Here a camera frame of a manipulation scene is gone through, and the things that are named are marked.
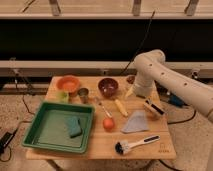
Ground green sponge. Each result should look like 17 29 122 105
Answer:
66 116 82 138

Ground white dish brush black bristles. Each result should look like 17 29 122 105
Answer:
115 135 160 155

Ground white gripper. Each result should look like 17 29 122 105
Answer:
144 100 164 118

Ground wooden table board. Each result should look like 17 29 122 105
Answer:
26 77 176 160

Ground green plastic tray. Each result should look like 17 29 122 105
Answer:
22 102 94 154

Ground orange bowl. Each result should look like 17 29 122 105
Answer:
56 75 80 93

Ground grey blue cloth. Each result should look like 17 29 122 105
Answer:
121 110 148 134

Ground purple bowl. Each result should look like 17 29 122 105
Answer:
98 78 119 98

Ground light green cup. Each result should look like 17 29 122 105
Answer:
56 91 69 103

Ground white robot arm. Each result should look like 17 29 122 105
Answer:
133 49 213 123

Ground metal cup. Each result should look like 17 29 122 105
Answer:
78 88 89 104

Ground blue device with cables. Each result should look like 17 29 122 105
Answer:
168 94 184 107

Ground white cup brown contents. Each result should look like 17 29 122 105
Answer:
126 75 135 84

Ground black hanging cable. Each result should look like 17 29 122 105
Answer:
119 9 157 77

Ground black power adapter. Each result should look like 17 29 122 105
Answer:
0 132 13 155

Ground orange ball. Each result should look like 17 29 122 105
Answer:
103 118 115 131

